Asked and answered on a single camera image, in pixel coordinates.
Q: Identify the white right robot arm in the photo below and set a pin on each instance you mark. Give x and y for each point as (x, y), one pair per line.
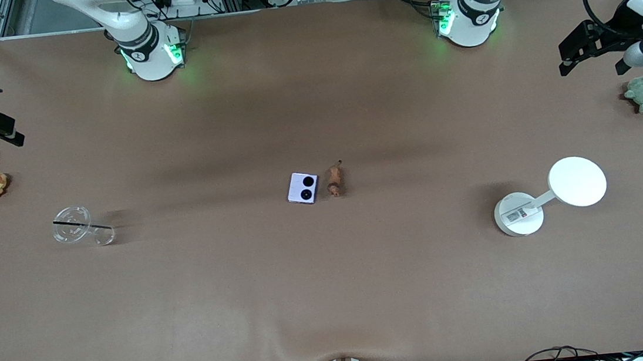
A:
(147, 56)

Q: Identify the brown lion statue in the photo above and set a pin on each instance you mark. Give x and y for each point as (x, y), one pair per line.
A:
(334, 180)

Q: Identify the black straw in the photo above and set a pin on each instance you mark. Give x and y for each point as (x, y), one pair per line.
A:
(87, 225)

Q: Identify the lilac flip phone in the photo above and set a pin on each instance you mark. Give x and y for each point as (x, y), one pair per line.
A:
(303, 188)

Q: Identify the white round desk lamp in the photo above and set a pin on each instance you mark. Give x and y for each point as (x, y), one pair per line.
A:
(578, 181)

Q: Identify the clear plastic cup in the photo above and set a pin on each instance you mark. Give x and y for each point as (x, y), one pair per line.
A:
(74, 215)

